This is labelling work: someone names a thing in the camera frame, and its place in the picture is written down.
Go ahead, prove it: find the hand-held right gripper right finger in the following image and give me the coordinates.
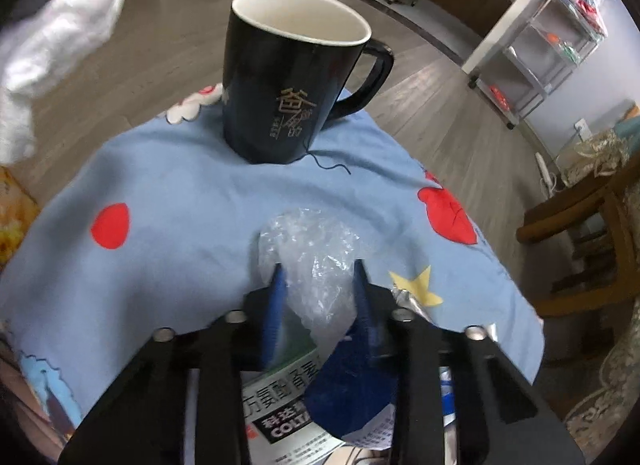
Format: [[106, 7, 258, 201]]
[[350, 259, 586, 465]]

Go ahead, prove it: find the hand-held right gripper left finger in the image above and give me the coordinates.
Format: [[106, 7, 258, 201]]
[[57, 262, 288, 465]]

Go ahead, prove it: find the silver foil wrapper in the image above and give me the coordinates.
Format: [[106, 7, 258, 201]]
[[390, 282, 433, 321]]

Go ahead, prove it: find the clear plastic wrap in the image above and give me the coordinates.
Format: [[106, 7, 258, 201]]
[[257, 210, 368, 346]]

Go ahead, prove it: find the green white medicine box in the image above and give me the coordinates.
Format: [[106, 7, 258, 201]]
[[240, 330, 346, 465]]

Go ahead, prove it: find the blue cartoon printed pillow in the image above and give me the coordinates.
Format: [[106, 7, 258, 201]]
[[0, 82, 546, 465]]

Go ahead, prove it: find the dark wooden chair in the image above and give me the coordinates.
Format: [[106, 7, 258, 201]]
[[516, 150, 640, 366]]

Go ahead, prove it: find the white power strip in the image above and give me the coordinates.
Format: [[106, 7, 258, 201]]
[[535, 152, 558, 190]]

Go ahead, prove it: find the black mug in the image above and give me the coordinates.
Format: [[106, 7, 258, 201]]
[[221, 0, 396, 166]]

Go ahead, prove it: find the white storage cart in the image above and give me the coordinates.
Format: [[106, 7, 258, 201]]
[[467, 0, 608, 130]]

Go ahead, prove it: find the yellow printed bag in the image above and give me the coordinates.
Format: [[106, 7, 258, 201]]
[[0, 167, 42, 271]]

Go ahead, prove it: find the white fluffy cloth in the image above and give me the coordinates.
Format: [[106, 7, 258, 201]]
[[0, 0, 132, 166]]

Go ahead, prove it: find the white plastic bag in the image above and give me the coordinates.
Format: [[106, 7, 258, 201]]
[[567, 0, 608, 38]]

